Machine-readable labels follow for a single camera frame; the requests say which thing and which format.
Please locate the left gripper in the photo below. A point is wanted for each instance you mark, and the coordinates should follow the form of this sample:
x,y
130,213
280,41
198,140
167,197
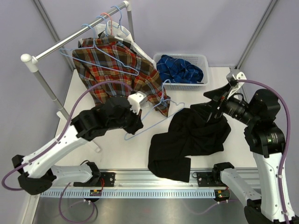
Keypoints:
x,y
136,118

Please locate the white slotted cable duct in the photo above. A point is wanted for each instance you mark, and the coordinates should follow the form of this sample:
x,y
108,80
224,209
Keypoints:
x,y
130,193

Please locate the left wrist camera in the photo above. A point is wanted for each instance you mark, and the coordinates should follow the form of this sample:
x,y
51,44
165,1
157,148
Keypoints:
x,y
136,100

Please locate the blue hanger of red shirt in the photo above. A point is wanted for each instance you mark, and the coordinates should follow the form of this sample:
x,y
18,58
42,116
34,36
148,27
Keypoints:
x,y
103,28

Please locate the blue plaid shirt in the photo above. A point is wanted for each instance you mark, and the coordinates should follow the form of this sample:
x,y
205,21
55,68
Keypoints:
x,y
177,70

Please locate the grey black checked shirt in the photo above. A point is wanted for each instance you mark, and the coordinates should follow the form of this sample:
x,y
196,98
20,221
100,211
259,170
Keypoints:
x,y
128,44

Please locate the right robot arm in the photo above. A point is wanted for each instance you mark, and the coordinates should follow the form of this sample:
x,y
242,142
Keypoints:
x,y
269,146

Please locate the red brown plaid shirt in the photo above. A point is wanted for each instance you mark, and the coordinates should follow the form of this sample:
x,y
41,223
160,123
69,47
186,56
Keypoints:
x,y
107,59

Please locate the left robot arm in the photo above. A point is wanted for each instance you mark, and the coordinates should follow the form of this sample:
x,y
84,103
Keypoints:
x,y
38,171

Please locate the blue hanger of white shirt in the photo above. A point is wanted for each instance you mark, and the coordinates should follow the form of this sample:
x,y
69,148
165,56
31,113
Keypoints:
x,y
119,24

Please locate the white plastic basket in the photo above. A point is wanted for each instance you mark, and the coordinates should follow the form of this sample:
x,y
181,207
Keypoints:
x,y
195,59

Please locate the white shirt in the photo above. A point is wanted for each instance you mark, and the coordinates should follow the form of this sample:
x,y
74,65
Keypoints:
x,y
116,32

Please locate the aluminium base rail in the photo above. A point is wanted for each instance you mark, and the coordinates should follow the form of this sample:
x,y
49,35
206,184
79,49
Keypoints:
x,y
144,179

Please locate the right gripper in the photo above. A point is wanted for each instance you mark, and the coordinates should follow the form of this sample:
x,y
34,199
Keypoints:
x,y
221,100

